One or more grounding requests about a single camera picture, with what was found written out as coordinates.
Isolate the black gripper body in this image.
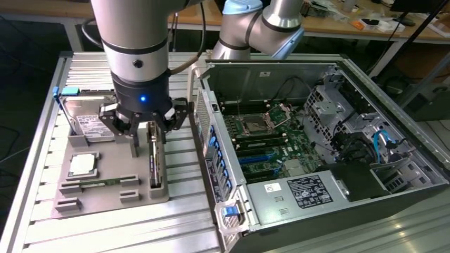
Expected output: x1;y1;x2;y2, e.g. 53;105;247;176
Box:
111;69;173;114

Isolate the graphics card with metal bracket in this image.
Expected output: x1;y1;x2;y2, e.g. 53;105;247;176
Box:
145;120;167;188

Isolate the blue expansion slot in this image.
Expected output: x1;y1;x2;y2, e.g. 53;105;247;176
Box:
237;153;272;164

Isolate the hard disk with blue carrier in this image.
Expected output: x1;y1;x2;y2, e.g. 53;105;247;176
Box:
50;86;123;143

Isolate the grey card retainer bar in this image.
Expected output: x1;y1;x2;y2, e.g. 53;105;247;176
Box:
187;63;212;103

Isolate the grey parts rack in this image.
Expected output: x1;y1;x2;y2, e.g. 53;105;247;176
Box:
50;120;169;219

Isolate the silver CPU chip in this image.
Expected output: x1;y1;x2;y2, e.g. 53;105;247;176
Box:
68;153;98;177

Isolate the CPU socket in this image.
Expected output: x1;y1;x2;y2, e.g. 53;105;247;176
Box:
241;113;269;135

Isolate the green RAM stick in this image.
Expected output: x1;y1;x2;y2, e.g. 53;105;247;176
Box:
80;178;123;189

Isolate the black RAM stick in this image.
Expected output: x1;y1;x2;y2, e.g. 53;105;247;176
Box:
233;137;288;150

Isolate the metal socket cover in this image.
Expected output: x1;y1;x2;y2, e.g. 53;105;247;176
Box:
261;104;293;124

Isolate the green motherboard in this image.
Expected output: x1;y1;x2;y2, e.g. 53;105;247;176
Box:
221;101;325;184

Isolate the silver chipset heat sink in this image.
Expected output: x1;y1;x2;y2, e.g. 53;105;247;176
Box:
283;159;305;177

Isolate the silver metal disk bay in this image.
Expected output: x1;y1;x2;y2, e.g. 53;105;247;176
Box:
301;75;358;127

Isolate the grey power supply unit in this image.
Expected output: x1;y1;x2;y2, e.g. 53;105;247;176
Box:
245;170;352;228

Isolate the wooden desk with clutter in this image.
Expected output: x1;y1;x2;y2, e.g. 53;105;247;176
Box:
300;0;450;80

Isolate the black plastic fan shroud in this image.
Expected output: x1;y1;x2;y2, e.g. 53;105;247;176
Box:
315;161;391;203

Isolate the white black orange box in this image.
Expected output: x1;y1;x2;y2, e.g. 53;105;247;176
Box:
348;17;400;33

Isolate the open black PC case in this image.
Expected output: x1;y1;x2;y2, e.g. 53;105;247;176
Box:
184;59;450;253

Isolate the black floor case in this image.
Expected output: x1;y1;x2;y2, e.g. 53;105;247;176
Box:
403;85;450;122

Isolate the black monitor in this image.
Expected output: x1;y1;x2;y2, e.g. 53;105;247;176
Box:
388;0;450;13

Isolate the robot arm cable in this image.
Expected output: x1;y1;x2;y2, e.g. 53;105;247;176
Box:
167;0;208;77

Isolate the wooden desk white frame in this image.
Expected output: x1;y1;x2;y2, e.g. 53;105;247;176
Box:
0;0;223;52

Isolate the blue data wire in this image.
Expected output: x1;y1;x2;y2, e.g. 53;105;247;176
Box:
372;130;400;166

